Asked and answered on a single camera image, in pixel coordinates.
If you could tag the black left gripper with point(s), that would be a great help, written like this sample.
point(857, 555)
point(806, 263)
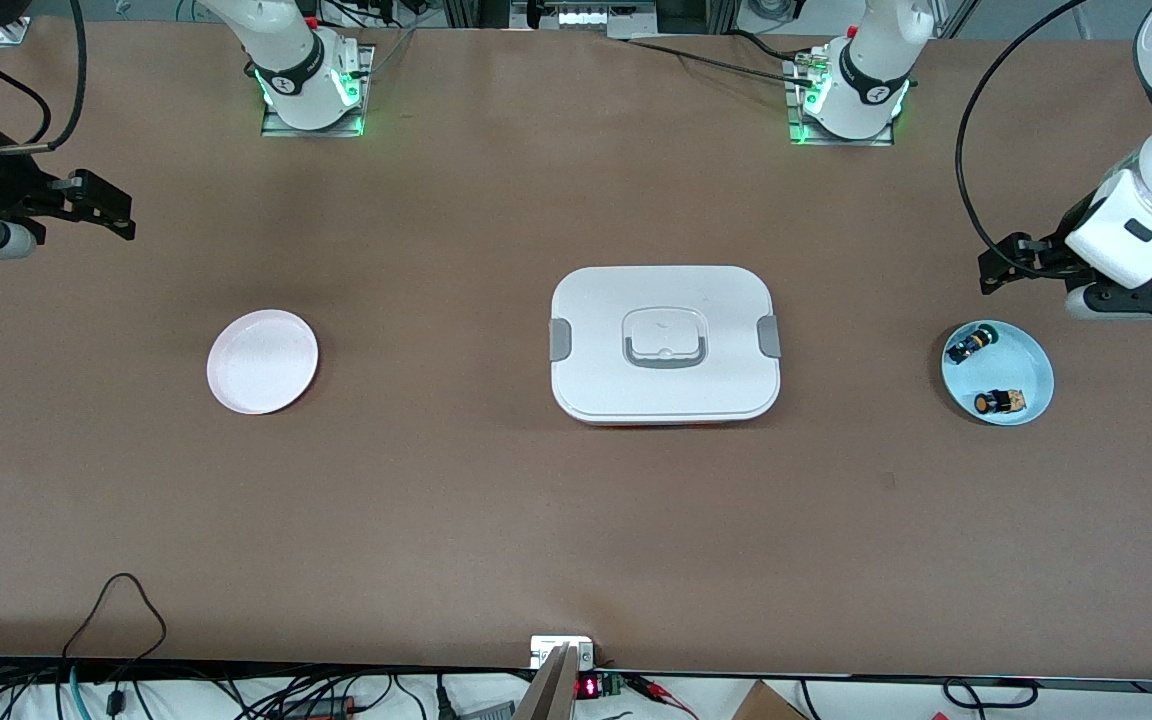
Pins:
point(1044, 256)

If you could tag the orange push-button switch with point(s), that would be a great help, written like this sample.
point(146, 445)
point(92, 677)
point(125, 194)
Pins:
point(986, 403)

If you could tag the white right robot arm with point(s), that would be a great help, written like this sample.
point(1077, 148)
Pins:
point(301, 75)

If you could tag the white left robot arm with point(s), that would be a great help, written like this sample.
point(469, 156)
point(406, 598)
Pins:
point(861, 95)

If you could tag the light blue round plate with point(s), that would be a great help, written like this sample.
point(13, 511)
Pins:
point(1021, 370)

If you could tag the pink round plate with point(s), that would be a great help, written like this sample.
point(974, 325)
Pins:
point(261, 362)

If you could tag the white lidded lunch box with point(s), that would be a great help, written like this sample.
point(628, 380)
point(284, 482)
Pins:
point(596, 380)

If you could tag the brown cardboard piece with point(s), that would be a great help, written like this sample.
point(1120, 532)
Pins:
point(766, 705)

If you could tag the black power adapter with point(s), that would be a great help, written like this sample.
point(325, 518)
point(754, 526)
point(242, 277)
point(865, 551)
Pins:
point(321, 708)

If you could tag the red clip leads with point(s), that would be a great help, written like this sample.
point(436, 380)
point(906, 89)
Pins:
point(651, 685)

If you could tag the circuit board red display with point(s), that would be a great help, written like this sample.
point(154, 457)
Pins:
point(588, 687)

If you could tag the small white mounting block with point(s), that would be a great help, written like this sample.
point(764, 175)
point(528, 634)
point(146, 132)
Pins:
point(546, 650)

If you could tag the grey metal pole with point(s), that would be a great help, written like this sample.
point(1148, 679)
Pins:
point(548, 695)

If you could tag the green push-button switch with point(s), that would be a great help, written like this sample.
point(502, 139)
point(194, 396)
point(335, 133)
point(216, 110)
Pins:
point(971, 345)

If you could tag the aluminium corner bracket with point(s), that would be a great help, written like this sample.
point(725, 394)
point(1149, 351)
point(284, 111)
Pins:
point(14, 30)

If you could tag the aluminium frame structure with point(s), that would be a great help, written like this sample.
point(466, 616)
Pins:
point(586, 15)

